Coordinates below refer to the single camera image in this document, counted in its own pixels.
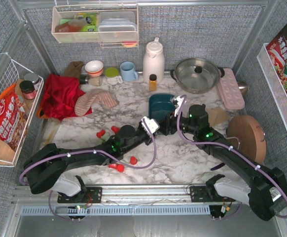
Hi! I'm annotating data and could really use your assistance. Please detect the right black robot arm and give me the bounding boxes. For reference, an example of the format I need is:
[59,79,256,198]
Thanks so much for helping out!
[160,105,287,221]

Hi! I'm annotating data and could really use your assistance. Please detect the right white mesh basket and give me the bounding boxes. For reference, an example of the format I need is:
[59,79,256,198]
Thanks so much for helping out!
[256,43,287,131]

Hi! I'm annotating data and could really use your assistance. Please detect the teal plastic storage basket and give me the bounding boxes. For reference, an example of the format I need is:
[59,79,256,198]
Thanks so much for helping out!
[148,93,175,122]

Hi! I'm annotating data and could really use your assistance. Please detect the white orange striped bowl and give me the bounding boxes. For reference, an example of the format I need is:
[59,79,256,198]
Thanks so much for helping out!
[85,60,104,77]

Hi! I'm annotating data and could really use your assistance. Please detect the orange spice bottle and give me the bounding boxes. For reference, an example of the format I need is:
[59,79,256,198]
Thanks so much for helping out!
[149,74,157,91]

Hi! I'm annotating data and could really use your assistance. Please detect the red seasoning packet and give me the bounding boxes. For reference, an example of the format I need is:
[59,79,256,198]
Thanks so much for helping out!
[0,83,27,151]

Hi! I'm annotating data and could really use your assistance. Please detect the glass grain shaker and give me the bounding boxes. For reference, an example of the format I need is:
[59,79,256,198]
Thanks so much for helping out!
[79,75,103,86]

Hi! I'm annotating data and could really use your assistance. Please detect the striped pink brown towel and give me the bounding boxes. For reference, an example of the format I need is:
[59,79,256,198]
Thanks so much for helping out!
[74,89,119,117]

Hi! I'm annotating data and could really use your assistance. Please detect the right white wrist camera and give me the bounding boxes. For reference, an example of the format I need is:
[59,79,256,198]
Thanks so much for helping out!
[171,95,187,117]

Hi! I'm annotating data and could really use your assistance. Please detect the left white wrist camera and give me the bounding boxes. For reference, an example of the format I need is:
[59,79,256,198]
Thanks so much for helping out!
[141,117,160,135]

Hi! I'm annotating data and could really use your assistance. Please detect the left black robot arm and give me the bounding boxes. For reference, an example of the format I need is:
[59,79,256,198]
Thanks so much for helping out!
[22,117,160,194]

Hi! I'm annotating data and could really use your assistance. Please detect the red coffee capsule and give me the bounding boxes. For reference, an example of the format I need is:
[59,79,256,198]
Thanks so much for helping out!
[111,126,120,133]
[130,157,138,165]
[108,163,118,169]
[116,164,125,173]
[96,130,106,139]

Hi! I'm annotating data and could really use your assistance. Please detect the brown paper bag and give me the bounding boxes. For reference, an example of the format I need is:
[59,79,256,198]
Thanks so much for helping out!
[62,61,84,78]

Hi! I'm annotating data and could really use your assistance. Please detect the red cloth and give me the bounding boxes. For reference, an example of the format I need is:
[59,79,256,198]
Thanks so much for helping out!
[40,74,85,121]

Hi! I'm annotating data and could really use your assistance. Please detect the light blue mug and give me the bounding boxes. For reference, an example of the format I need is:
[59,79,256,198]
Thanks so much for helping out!
[120,62,139,82]

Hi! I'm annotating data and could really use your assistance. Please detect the steel pot with lid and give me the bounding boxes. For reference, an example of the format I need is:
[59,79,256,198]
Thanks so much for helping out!
[170,58,225,94]

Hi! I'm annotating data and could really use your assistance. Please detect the silver lid glass jar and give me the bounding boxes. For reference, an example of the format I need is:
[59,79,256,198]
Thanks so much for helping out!
[24,73,40,87]

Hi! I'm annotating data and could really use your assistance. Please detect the clear plastic food containers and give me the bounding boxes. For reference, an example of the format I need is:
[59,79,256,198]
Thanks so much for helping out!
[98,11,137,42]

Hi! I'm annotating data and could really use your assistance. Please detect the left white wire basket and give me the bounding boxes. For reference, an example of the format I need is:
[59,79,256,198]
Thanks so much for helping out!
[0,52,44,167]

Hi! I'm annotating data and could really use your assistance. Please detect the green coffee capsule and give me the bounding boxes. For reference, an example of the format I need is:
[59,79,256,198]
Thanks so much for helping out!
[103,133,111,141]

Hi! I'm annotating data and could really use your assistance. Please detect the white thermos jug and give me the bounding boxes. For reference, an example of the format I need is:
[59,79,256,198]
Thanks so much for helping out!
[143,38,165,83]

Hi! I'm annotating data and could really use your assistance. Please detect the round wooden board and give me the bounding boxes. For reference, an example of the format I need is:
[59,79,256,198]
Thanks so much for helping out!
[226,115,266,164]

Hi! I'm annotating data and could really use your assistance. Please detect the pink egg tray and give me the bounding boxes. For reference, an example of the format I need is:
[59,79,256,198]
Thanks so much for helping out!
[216,68,245,111]

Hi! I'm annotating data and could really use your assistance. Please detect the brown cardboard sheet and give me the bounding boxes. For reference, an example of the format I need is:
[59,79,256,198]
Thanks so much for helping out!
[205,106,230,127]

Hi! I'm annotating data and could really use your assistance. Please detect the green lid sugar jar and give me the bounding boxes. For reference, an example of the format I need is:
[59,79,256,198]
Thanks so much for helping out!
[105,67,123,85]

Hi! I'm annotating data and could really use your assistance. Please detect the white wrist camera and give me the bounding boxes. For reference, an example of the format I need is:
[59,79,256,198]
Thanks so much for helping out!
[171,95,187,117]
[141,117,160,135]

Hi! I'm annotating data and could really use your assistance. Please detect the red lid glass jar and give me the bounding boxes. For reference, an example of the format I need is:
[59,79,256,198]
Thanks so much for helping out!
[19,80,36,100]

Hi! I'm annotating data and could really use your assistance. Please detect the cream wall basket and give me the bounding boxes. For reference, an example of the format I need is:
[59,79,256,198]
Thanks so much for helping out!
[51,3,139,47]

